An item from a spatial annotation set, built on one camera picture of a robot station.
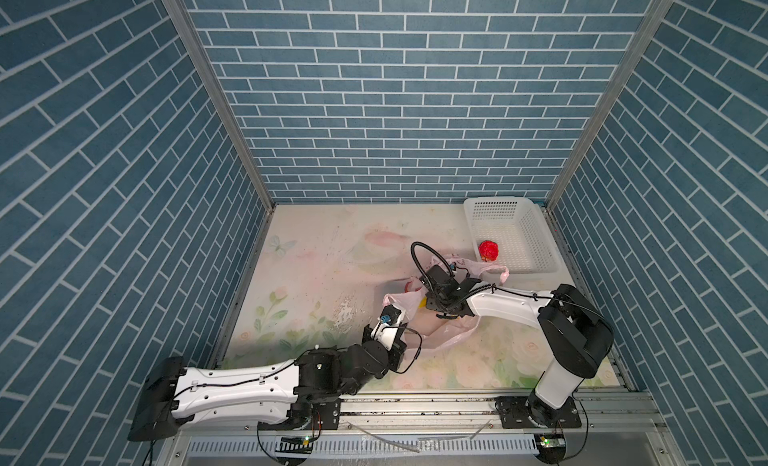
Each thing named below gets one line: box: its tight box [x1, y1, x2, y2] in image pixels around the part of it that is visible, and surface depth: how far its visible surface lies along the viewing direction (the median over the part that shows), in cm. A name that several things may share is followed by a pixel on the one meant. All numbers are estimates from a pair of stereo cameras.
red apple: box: [478, 240, 499, 262], surface depth 102 cm
